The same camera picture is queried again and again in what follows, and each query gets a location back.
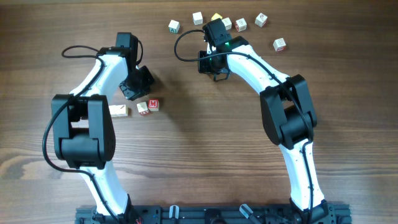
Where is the blue top spiral block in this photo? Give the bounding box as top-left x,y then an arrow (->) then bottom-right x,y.
137,102 -> 150,116

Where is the red top wooden block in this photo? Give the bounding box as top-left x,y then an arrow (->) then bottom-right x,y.
148,99 -> 160,111

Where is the red letter M block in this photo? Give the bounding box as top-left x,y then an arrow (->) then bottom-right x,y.
109,105 -> 129,117

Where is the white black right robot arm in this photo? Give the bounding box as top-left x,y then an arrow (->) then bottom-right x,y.
198,19 -> 325,215

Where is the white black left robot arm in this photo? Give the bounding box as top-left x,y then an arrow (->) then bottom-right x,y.
42,32 -> 154,221

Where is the apple picture wooden block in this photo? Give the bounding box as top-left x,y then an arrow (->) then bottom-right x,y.
222,17 -> 232,30

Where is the red drawing wooden block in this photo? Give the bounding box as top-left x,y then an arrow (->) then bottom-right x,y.
234,18 -> 247,32

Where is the yellow top wooden block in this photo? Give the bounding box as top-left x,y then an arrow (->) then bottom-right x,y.
211,13 -> 223,21

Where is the plain white wooden block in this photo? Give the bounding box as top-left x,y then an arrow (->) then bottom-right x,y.
192,12 -> 203,26

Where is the green letter A block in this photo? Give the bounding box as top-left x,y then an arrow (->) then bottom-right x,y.
168,20 -> 180,34

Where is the red number 6 block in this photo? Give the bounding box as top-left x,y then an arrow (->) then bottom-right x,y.
255,12 -> 268,27

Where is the red letter Y block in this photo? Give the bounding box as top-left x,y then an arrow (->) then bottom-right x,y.
273,38 -> 287,52

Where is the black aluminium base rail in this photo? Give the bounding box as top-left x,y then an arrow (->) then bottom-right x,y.
75,203 -> 353,224

